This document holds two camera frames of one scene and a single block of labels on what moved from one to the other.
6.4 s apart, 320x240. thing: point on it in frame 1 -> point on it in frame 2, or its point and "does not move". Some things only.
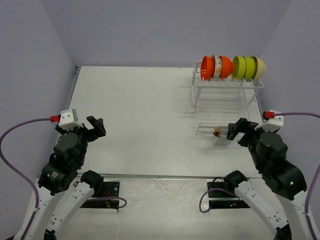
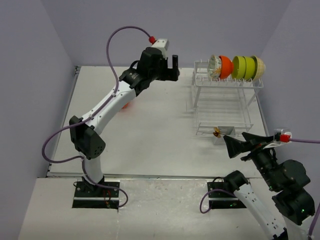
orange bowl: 207,68 -> 125,106
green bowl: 239,67 does not move
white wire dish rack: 219,101 does not move
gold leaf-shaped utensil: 217,132 does not move
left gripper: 99,130 -> 168,73
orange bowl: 227,67 does not move
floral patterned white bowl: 217,70 does not move
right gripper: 244,123 -> 234,146
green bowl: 252,66 does not move
